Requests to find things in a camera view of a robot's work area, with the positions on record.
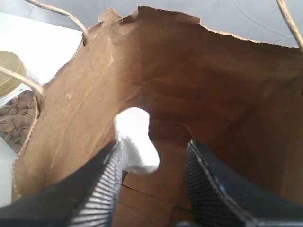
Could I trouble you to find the clear jar of almonds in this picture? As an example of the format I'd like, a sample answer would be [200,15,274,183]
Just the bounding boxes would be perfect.
[0,51,46,153]

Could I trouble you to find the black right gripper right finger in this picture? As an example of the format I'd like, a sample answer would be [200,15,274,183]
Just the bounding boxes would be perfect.
[176,140,303,227]

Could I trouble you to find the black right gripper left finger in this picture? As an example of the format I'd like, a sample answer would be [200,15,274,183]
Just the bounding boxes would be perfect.
[0,141,123,227]

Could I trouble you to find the white marshmallow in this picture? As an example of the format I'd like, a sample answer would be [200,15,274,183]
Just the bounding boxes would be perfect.
[114,107,160,175]

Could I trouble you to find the brown paper shopping bag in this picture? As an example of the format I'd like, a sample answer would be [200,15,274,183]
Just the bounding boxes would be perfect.
[1,0,303,227]

